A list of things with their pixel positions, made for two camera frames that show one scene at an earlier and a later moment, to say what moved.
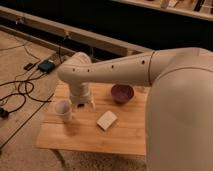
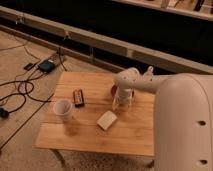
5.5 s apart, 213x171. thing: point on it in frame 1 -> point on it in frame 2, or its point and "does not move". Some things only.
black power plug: [4, 113] does not move
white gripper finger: [72, 105] -> [114, 104]
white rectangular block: [106, 120] does not move
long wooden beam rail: [105, 42] does not move
